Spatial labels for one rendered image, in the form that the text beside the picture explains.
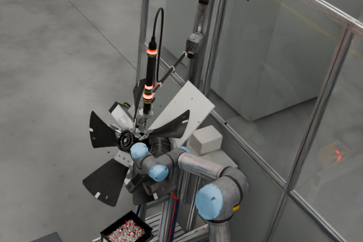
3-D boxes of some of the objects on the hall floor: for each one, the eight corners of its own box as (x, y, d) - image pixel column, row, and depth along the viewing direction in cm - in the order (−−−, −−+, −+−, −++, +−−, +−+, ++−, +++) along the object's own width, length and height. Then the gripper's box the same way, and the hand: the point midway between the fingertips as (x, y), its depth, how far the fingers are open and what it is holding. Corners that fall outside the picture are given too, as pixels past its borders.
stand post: (161, 241, 347) (180, 120, 277) (168, 250, 341) (188, 129, 272) (156, 243, 345) (174, 122, 275) (162, 253, 339) (182, 132, 269)
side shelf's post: (189, 234, 355) (206, 154, 304) (192, 239, 352) (209, 158, 302) (184, 236, 353) (200, 156, 302) (187, 240, 350) (204, 160, 300)
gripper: (159, 168, 217) (166, 193, 233) (149, 156, 223) (156, 181, 239) (142, 178, 215) (150, 203, 230) (133, 165, 221) (141, 190, 236)
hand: (148, 193), depth 233 cm, fingers closed
